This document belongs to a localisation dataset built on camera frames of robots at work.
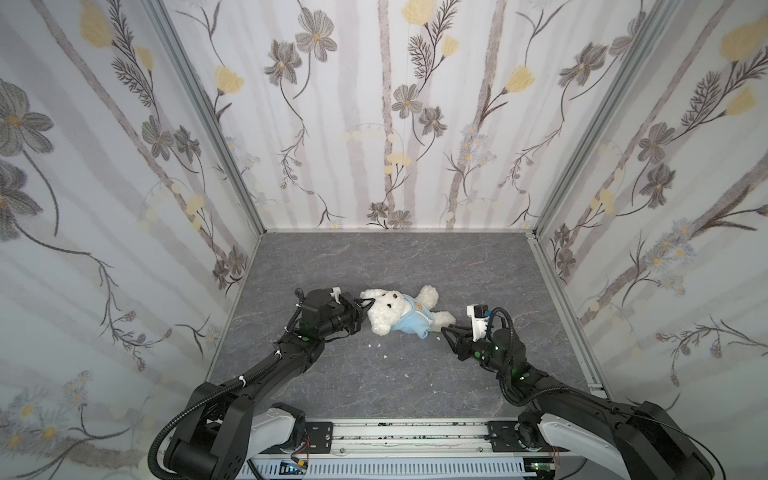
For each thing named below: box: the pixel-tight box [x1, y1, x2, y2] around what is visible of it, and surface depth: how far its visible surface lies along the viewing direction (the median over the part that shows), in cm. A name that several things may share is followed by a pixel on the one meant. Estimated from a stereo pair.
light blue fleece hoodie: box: [391, 294, 434, 339], surface depth 85 cm
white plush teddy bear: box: [360, 285, 457, 336], surface depth 82 cm
